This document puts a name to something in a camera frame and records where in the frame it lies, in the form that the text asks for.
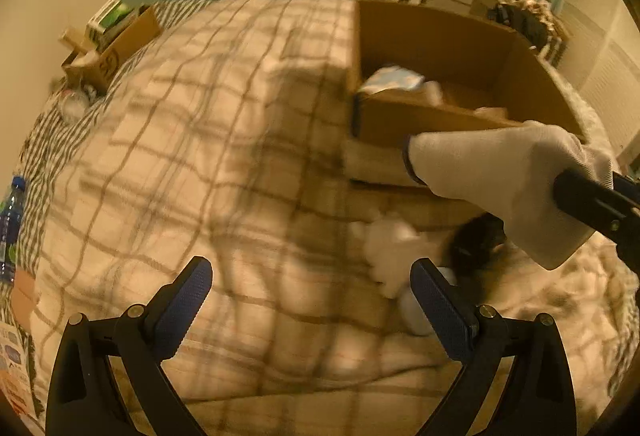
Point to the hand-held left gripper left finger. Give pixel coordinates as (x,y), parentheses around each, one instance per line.
(185,311)

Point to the printed colourful packet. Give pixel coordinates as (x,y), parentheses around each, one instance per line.
(12,366)

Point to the beige plaid blanket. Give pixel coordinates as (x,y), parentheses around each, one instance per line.
(200,156)

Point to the black cloth item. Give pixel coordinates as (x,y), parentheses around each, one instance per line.
(475,241)

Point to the small cardboard box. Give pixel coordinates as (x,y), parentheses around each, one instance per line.
(120,46)

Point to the grey striped bedsheet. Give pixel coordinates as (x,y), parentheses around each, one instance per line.
(42,141)

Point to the clear plastic bag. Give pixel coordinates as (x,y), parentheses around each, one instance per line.
(75,101)

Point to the green and white carton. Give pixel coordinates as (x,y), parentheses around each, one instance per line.
(107,19)

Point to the blue water bottle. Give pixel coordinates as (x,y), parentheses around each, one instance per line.
(10,226)

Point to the large cardboard box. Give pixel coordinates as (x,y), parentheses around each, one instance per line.
(425,36)

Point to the person's right hand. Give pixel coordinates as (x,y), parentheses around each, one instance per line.
(500,166)

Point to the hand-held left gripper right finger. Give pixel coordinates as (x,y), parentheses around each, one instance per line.
(442,316)

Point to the white fluffy sock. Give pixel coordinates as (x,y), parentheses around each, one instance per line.
(390,246)

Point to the white fluffy blanket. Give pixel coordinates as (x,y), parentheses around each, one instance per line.
(600,286)

